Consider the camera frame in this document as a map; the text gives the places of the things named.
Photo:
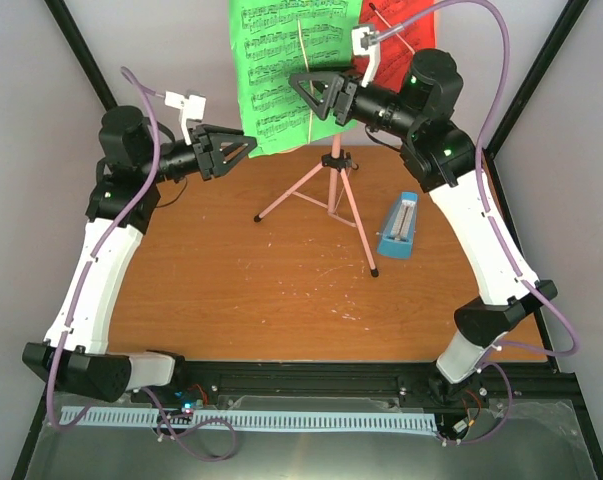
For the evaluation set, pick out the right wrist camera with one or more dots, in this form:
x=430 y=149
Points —
x=365 y=44

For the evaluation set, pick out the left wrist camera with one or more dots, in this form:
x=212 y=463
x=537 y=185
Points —
x=191 y=107

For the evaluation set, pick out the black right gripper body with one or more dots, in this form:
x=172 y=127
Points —
x=344 y=109

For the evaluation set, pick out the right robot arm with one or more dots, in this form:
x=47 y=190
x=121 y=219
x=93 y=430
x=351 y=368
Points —
x=444 y=161

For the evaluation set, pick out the red sheet music page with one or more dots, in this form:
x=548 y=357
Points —
x=397 y=52

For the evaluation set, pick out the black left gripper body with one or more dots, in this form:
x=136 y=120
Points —
x=201 y=143

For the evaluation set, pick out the pink music stand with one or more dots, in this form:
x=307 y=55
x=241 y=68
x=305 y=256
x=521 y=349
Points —
x=339 y=164

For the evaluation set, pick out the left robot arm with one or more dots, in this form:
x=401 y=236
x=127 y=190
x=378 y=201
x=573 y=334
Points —
x=73 y=356

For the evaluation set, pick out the blue metronome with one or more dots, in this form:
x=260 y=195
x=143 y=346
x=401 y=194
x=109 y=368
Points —
x=396 y=236

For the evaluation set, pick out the light blue cable duct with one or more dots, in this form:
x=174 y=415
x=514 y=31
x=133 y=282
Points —
x=267 y=421

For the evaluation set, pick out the black aluminium frame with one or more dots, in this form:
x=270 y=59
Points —
x=260 y=35

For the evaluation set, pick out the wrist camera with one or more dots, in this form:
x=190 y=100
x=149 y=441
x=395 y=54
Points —
x=365 y=44
x=191 y=107

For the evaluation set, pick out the metal base plate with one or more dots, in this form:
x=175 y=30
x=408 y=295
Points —
x=521 y=440

